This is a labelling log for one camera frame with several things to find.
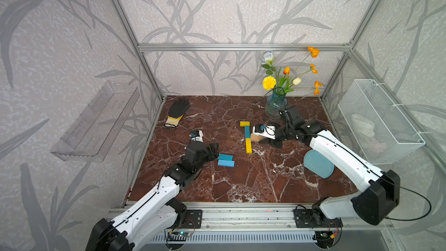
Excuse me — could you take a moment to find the teal long block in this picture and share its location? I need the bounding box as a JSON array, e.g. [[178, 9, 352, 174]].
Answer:
[[218, 153, 233, 161]]

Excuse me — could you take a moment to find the light blue long block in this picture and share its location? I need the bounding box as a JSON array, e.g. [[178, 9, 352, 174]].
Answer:
[[218, 160, 235, 167]]

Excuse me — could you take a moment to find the natural wood block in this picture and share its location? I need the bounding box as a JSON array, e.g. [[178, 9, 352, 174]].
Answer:
[[250, 133, 269, 144]]

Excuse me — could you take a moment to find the long yellow block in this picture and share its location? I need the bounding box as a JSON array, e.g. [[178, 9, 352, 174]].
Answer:
[[245, 138, 252, 154]]

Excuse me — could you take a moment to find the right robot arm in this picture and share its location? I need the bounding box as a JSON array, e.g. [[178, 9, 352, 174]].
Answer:
[[261, 106, 400, 225]]

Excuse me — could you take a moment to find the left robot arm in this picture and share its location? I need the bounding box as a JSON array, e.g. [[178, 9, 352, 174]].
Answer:
[[86, 141, 219, 251]]

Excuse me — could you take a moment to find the blue glass vase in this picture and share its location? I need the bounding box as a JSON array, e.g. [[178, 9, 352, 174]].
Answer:
[[265, 89, 288, 119]]

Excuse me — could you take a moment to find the teal plastic scoop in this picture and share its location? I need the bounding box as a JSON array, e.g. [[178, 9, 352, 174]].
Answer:
[[303, 150, 335, 178]]

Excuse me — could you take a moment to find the black yellow work glove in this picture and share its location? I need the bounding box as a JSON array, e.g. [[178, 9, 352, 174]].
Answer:
[[164, 98, 190, 128]]

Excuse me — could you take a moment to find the artificial flower bouquet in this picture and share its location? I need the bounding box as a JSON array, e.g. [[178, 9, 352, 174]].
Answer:
[[261, 52, 318, 96]]

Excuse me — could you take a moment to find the white cloth in basket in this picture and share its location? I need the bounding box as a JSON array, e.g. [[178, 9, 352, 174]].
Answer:
[[351, 113, 375, 138]]

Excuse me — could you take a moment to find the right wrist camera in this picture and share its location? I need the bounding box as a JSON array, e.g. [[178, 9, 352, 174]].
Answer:
[[252, 124, 276, 139]]

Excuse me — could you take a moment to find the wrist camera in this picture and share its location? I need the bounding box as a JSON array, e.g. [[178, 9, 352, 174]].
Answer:
[[190, 130, 203, 142], [252, 124, 276, 139]]

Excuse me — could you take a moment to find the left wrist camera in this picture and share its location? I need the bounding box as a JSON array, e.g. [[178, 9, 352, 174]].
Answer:
[[190, 130, 203, 142]]

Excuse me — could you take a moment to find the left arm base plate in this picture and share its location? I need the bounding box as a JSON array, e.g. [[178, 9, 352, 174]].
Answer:
[[169, 209, 203, 230]]

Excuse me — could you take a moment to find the aluminium front rail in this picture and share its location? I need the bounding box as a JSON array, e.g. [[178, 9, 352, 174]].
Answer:
[[107, 201, 394, 232]]

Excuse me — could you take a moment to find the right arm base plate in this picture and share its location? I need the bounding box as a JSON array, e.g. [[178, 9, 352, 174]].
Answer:
[[293, 206, 343, 230]]

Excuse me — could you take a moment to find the white wire basket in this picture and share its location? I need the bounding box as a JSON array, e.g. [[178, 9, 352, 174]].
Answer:
[[338, 79, 425, 165]]

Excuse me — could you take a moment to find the clear plastic wall shelf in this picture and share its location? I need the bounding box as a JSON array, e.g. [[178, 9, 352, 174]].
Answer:
[[50, 81, 140, 162]]

